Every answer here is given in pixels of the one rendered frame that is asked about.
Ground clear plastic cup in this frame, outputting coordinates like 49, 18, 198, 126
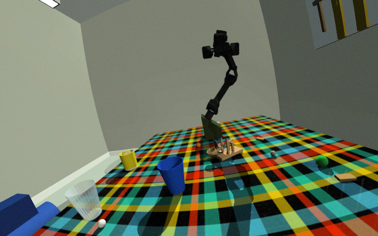
64, 179, 102, 222

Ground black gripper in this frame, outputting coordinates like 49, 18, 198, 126
202, 42, 239, 59

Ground yellow mug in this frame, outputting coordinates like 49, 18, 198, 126
119, 149, 138, 171

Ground green ball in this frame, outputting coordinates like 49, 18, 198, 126
315, 156, 328, 167

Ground brown wooden catapult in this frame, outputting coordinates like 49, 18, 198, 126
206, 135, 243, 161

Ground blue plastic cup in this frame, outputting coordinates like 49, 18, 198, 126
157, 156, 185, 195

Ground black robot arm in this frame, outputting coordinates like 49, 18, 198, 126
204, 30, 238, 121

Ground white ball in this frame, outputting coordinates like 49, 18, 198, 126
97, 219, 106, 228

